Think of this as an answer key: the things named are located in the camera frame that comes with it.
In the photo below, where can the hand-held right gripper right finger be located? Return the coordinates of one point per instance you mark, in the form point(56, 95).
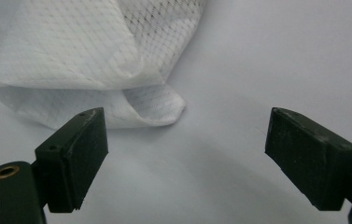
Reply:
point(313, 161)

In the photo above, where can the white grid-patterned cloth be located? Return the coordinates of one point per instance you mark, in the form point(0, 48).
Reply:
point(80, 59)

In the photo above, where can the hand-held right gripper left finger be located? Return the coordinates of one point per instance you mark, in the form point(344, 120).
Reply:
point(74, 158)

